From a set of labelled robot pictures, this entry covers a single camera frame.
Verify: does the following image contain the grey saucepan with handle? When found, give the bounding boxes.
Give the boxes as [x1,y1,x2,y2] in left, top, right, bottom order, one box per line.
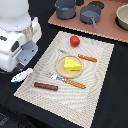
[80,5,101,30]

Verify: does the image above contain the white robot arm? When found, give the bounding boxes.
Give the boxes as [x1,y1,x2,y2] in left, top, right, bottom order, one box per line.
[0,0,42,72]

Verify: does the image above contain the brown toy sausage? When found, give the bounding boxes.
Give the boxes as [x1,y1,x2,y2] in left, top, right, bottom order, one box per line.
[34,82,58,91]

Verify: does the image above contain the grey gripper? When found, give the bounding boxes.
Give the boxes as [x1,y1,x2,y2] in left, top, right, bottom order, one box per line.
[16,41,38,69]

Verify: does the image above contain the white and blue toy fish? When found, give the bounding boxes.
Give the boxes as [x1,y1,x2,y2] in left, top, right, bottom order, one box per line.
[11,68,33,83]

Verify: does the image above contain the beige woven placemat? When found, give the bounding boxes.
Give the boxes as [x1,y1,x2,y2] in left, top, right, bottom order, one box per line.
[14,31,114,128]

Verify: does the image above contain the brown toy stove board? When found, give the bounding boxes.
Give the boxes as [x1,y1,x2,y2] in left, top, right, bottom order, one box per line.
[48,0,128,43]

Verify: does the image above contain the round wooden plate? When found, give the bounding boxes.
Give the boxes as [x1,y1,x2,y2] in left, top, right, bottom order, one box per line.
[56,55,83,78]

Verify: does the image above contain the black burner disc right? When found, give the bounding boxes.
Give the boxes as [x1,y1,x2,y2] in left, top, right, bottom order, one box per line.
[88,1,104,9]

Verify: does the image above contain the knife with wooden handle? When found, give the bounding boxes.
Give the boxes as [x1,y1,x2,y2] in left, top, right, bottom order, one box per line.
[45,72,86,89]

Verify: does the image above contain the red toy tomato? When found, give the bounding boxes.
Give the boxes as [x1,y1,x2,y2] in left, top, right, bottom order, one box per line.
[70,35,80,47]

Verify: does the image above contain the fork with wooden handle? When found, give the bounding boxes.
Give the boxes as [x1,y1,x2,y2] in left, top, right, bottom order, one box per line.
[58,49,98,62]

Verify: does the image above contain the beige bowl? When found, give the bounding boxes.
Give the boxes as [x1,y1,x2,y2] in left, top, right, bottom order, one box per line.
[116,4,128,30]

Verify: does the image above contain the grey pot with handles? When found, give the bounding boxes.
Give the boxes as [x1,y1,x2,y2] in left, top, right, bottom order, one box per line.
[55,0,76,19]

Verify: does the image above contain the yellow toy cheese wedge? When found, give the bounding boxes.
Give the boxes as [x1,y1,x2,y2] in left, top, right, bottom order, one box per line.
[64,58,82,71]

